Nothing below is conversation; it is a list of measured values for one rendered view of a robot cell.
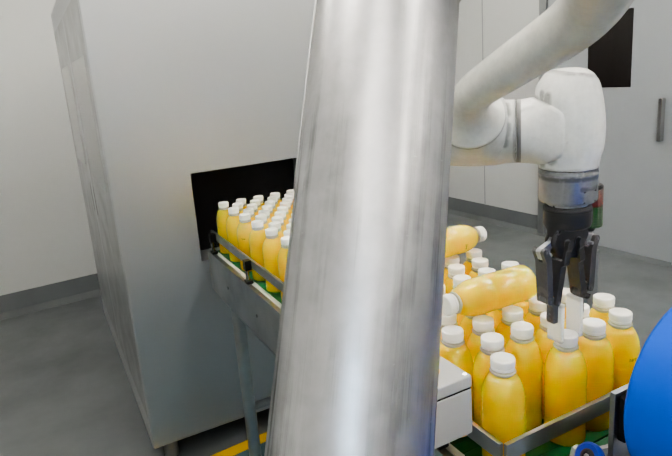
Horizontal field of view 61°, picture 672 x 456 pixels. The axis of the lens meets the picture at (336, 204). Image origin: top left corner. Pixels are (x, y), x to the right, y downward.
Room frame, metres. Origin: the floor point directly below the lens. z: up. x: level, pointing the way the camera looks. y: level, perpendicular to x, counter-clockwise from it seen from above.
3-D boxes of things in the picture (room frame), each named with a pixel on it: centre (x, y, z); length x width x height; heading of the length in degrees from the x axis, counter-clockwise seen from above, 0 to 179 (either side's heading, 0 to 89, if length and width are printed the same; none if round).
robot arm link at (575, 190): (0.90, -0.37, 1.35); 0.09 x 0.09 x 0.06
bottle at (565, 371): (0.89, -0.37, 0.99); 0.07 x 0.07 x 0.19
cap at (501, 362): (0.83, -0.25, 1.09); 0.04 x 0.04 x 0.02
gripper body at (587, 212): (0.90, -0.37, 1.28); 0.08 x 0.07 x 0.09; 117
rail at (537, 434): (0.87, -0.41, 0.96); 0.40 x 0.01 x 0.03; 117
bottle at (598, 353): (0.93, -0.44, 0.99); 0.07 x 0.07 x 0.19
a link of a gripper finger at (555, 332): (0.88, -0.35, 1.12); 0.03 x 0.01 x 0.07; 27
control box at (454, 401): (0.85, -0.10, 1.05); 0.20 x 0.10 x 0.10; 27
